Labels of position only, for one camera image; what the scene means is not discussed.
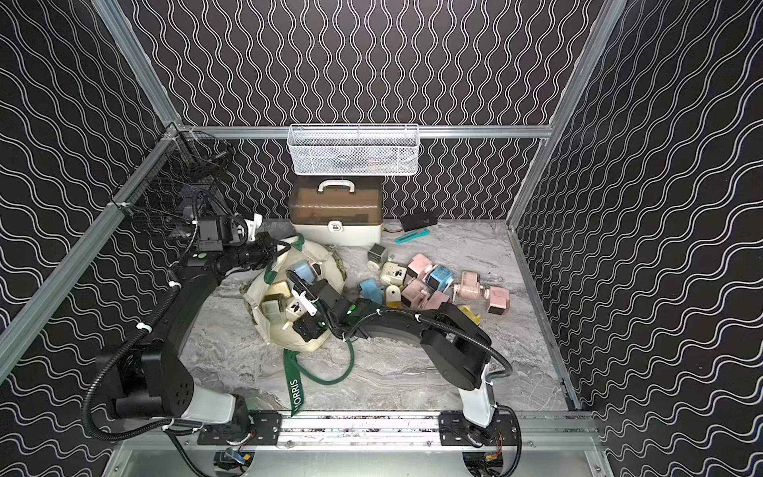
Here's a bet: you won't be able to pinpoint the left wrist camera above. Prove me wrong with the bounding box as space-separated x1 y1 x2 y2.
194 211 264 252

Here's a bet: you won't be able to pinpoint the blue rounded pencil sharpener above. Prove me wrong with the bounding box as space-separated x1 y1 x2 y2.
359 279 385 305

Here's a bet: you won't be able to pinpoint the cream tote bag green handles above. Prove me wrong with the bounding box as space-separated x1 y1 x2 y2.
244 234 355 415

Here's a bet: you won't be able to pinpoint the blue square pencil sharpener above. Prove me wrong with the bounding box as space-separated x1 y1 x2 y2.
425 264 454 293

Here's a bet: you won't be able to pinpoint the black battery pack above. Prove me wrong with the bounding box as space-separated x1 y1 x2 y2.
399 211 438 232

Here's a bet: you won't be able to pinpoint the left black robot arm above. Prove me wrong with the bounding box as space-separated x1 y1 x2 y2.
81 233 291 442

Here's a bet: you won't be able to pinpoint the pink boxy pencil sharpener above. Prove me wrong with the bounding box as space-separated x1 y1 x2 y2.
401 278 431 309

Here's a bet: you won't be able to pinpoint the teal utility knife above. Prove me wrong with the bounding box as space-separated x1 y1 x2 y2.
395 229 430 244

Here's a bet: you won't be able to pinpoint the pink square pencil sharpener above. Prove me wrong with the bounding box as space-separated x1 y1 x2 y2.
484 286 511 316

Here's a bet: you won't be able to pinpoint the white wire mesh basket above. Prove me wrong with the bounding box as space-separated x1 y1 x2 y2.
286 123 421 176

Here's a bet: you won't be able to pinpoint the green pencil sharpener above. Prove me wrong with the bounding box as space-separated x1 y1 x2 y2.
367 244 389 271

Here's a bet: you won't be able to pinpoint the olive yellow square sharpener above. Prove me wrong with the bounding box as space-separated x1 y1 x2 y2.
458 305 481 325

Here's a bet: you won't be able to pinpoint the cream cartoon pencil sharpener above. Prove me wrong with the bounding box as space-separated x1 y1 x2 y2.
283 297 306 322

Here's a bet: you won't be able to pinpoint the pink round pencil sharpener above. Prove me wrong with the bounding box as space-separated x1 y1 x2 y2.
453 271 484 300

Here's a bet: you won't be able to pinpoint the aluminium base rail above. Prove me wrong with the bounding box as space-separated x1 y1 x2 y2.
148 408 603 452

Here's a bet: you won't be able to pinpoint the light blue pencil sharpener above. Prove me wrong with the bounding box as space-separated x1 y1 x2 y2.
291 260 318 284

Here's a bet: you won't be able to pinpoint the cream white pencil sharpener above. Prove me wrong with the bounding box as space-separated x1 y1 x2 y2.
380 262 407 287

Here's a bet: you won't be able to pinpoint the yellow pencil sharpener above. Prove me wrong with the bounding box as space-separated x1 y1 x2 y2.
385 284 403 309

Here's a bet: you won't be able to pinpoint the brown lid white toolbox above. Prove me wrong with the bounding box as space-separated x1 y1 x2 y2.
289 176 383 246

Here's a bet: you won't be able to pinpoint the black wire basket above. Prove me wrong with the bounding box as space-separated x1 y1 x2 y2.
115 131 236 242

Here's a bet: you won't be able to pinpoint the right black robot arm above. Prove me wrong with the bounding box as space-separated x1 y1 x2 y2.
287 271 513 429

